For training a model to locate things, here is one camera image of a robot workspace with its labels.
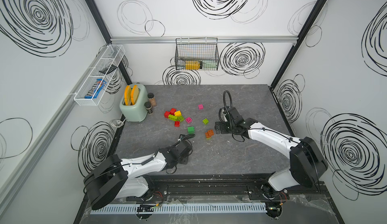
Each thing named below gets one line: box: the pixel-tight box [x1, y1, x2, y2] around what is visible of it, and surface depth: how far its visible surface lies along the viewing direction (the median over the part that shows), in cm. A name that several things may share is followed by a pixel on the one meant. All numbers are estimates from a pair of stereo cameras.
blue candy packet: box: [84, 78, 107, 99], surface depth 72 cm
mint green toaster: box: [119, 83, 149, 123], surface depth 96 cm
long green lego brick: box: [167, 114, 178, 122], surface depth 102 cm
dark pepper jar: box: [144, 101, 154, 115], surface depth 100 cm
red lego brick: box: [164, 107, 177, 119], surface depth 104 cm
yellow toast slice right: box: [130, 84, 139, 105], surface depth 91 cm
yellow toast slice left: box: [123, 85, 132, 106], surface depth 89 cm
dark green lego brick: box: [186, 126, 196, 135], surface depth 96 cm
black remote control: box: [98, 64, 118, 75], surface depth 82 cm
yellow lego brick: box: [174, 110, 182, 117], surface depth 104 cm
